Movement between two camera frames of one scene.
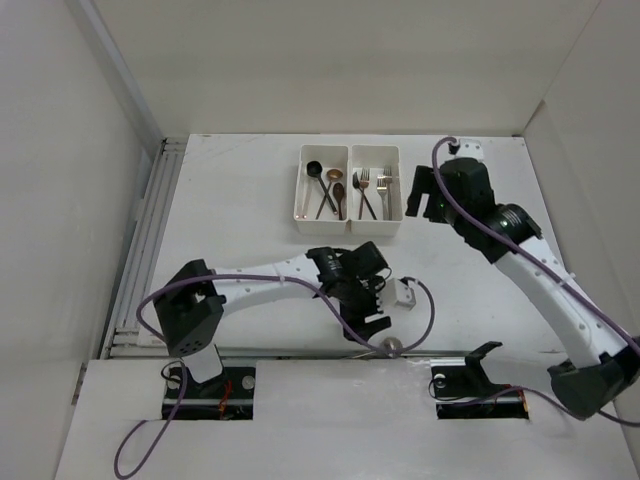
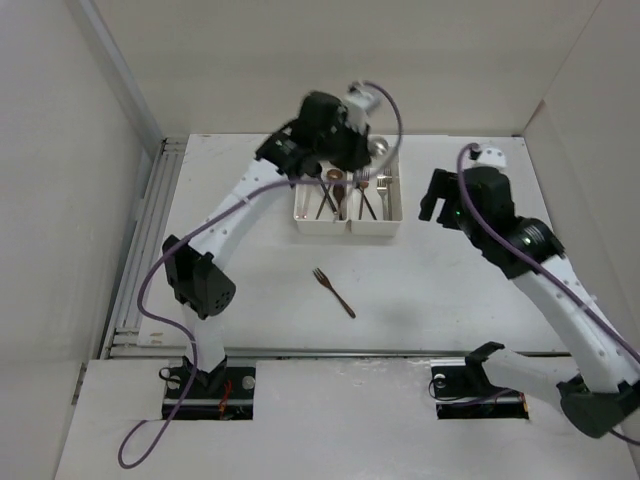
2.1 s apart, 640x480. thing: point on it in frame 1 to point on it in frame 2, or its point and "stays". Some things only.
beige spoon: x=305 y=198 stays
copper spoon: x=331 y=175 stays
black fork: x=356 y=184 stays
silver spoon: x=390 y=343 to x=377 y=146
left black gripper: x=356 y=321 to x=359 y=157
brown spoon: x=338 y=191 stays
